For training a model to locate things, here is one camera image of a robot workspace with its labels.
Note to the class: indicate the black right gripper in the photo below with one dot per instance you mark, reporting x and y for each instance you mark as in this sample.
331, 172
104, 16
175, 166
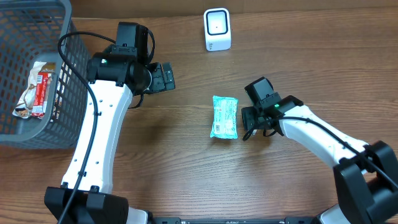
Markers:
249, 118

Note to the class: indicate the teal tissue packet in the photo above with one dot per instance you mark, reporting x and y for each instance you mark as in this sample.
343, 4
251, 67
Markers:
224, 121

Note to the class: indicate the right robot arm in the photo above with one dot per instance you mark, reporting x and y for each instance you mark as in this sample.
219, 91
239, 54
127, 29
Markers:
365, 174

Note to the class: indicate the white brown snack packet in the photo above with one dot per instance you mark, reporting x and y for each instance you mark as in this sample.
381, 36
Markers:
24, 106

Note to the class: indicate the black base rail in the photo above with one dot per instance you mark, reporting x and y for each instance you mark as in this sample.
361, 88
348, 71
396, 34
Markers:
286, 220

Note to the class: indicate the grey plastic mesh basket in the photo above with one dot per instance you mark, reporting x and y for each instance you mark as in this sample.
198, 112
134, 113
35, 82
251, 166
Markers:
30, 31

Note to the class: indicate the red snack bar wrapper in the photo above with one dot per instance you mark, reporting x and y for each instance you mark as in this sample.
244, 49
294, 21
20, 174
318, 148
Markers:
41, 94

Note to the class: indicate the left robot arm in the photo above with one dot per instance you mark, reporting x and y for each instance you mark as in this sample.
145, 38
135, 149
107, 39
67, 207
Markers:
114, 77

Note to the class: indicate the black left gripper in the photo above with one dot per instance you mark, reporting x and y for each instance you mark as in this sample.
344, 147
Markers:
162, 77

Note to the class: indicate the white barcode scanner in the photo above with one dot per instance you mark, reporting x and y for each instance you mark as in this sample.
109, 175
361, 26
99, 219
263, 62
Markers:
217, 29

